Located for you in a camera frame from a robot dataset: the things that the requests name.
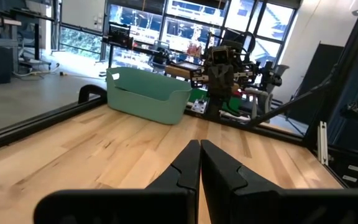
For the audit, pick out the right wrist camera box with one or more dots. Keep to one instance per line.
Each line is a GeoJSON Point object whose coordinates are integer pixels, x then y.
{"type": "Point", "coordinates": [222, 56]}

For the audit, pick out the black standing desk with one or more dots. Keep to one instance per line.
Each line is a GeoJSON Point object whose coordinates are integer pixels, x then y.
{"type": "Point", "coordinates": [36, 40]}

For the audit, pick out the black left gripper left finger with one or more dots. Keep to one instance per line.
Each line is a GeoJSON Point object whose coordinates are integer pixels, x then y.
{"type": "Point", "coordinates": [182, 174]}

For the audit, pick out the silver aluminium extrusion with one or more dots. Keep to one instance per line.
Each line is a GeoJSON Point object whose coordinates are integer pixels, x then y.
{"type": "Point", "coordinates": [323, 143]}

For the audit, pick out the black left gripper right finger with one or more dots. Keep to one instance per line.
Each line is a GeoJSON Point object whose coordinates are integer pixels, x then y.
{"type": "Point", "coordinates": [219, 174]}

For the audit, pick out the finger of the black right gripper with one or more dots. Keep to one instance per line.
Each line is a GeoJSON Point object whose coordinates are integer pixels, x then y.
{"type": "Point", "coordinates": [216, 81]}
{"type": "Point", "coordinates": [227, 81]}

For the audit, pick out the black table frame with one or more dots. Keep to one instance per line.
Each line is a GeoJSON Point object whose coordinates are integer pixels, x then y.
{"type": "Point", "coordinates": [26, 129]}

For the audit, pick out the black monitor on stand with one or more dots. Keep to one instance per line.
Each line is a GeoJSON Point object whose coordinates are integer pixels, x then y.
{"type": "Point", "coordinates": [119, 34]}

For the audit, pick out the teal plastic bin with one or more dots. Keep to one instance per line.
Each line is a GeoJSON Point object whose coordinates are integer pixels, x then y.
{"type": "Point", "coordinates": [148, 105]}

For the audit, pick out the green board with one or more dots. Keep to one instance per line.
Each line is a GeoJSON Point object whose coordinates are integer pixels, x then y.
{"type": "Point", "coordinates": [235, 104]}

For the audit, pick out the black partition panel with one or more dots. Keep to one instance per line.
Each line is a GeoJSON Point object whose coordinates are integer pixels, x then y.
{"type": "Point", "coordinates": [319, 71]}

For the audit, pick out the large glass window wall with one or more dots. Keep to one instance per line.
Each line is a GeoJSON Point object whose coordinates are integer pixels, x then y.
{"type": "Point", "coordinates": [182, 34]}

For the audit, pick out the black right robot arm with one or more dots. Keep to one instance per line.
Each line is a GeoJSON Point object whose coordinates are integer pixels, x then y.
{"type": "Point", "coordinates": [217, 105]}

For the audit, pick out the white metal bracket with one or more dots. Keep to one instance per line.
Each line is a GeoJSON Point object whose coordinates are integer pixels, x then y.
{"type": "Point", "coordinates": [199, 106]}

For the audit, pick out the tan cardboard box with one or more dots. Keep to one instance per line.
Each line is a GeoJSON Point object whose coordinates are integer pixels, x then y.
{"type": "Point", "coordinates": [179, 72]}

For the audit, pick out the grey office chair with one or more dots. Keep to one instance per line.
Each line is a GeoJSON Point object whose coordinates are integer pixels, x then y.
{"type": "Point", "coordinates": [259, 99]}

